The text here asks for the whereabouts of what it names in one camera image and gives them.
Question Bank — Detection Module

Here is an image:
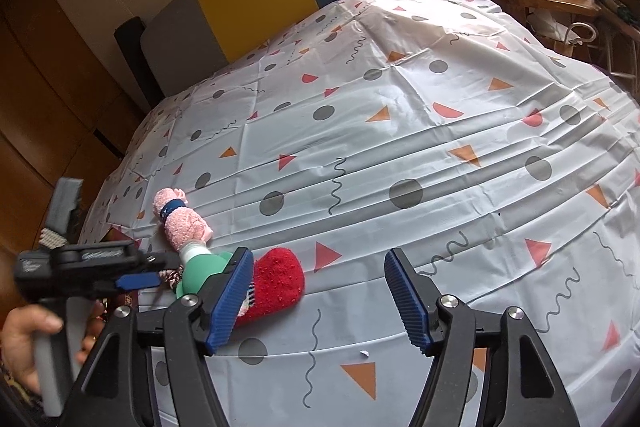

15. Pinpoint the red christmas sock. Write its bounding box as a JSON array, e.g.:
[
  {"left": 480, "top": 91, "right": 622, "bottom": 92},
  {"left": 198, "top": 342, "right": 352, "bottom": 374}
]
[{"left": 235, "top": 247, "right": 305, "bottom": 327}]

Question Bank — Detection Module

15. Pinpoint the brown satin scrunchie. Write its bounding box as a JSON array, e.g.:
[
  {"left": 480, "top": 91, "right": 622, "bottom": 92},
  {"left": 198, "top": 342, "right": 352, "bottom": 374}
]
[{"left": 158, "top": 267, "right": 182, "bottom": 291}]

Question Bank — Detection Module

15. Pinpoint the pink towel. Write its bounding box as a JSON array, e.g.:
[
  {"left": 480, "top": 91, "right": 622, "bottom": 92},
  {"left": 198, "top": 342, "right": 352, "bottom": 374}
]
[{"left": 153, "top": 187, "right": 214, "bottom": 251}]

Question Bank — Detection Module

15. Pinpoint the person's left hand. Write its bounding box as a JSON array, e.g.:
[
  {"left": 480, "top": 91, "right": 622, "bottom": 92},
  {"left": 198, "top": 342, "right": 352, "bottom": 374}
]
[{"left": 1, "top": 301, "right": 105, "bottom": 395}]

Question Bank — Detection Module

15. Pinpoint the patterned white tablecloth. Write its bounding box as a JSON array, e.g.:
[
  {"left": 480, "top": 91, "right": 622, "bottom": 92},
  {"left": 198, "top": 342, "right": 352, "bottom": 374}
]
[{"left": 81, "top": 0, "right": 639, "bottom": 426}]

